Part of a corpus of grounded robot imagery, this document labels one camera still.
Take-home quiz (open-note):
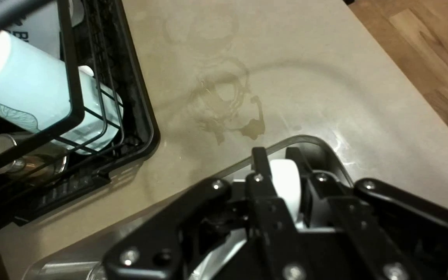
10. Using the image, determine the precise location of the steel tumbler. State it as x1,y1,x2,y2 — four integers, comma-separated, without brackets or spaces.
0,130,71,183

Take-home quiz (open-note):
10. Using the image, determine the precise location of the large white mug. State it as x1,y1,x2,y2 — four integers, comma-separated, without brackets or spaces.
186,157,308,280

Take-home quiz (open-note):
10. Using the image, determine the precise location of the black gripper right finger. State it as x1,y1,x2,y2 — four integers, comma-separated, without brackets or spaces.
284,146,448,280

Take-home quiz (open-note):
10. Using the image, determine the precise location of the black wire dish rack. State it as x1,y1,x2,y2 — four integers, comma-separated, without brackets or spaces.
0,0,162,237

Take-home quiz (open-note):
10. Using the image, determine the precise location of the light blue cup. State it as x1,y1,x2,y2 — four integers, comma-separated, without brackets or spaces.
0,29,126,152

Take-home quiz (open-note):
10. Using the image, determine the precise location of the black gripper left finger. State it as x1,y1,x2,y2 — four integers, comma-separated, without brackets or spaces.
102,146,308,280

